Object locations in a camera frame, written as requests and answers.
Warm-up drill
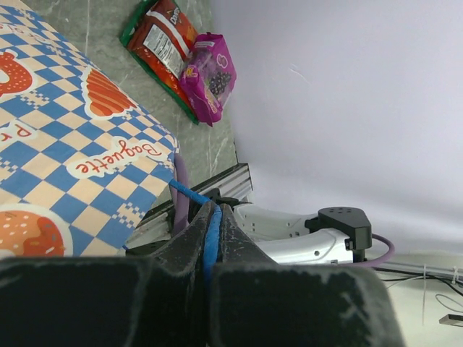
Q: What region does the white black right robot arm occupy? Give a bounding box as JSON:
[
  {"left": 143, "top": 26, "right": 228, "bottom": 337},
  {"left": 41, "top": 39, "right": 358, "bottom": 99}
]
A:
[{"left": 219, "top": 203, "right": 373, "bottom": 265}]

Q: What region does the aluminium rail frame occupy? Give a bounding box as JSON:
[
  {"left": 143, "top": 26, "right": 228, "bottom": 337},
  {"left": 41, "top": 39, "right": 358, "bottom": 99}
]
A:
[{"left": 124, "top": 162, "right": 252, "bottom": 250}]

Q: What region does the blue checkered paper bag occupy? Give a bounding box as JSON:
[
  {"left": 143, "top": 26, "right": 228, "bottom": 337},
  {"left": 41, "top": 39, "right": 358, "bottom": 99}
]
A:
[{"left": 1, "top": 1, "right": 180, "bottom": 258}]

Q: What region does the purple snack pouch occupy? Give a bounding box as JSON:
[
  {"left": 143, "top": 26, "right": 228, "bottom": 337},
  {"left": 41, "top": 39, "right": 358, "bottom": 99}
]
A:
[{"left": 179, "top": 33, "right": 237, "bottom": 126}]

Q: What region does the green chips bag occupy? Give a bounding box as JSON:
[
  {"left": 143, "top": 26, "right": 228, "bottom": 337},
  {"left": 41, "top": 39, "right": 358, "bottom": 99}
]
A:
[{"left": 119, "top": 0, "right": 200, "bottom": 126}]

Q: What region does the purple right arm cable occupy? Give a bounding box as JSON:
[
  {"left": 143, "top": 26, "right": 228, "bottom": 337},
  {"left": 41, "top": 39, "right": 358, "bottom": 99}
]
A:
[{"left": 356, "top": 233, "right": 396, "bottom": 269}]

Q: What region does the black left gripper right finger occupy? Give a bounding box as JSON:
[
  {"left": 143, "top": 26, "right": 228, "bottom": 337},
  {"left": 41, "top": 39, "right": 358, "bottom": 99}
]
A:
[{"left": 208, "top": 205, "right": 404, "bottom": 346}]

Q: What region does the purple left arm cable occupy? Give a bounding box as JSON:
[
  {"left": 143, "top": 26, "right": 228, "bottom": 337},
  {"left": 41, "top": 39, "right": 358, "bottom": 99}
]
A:
[{"left": 172, "top": 153, "right": 190, "bottom": 234}]

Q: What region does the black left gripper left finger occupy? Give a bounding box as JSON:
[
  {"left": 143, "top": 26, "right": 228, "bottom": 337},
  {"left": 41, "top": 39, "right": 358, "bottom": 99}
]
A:
[{"left": 1, "top": 203, "right": 213, "bottom": 346}]

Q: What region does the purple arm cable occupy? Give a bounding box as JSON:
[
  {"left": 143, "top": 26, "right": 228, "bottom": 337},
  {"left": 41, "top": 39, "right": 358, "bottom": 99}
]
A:
[
  {"left": 356, "top": 233, "right": 396, "bottom": 269},
  {"left": 172, "top": 153, "right": 190, "bottom": 234}
]

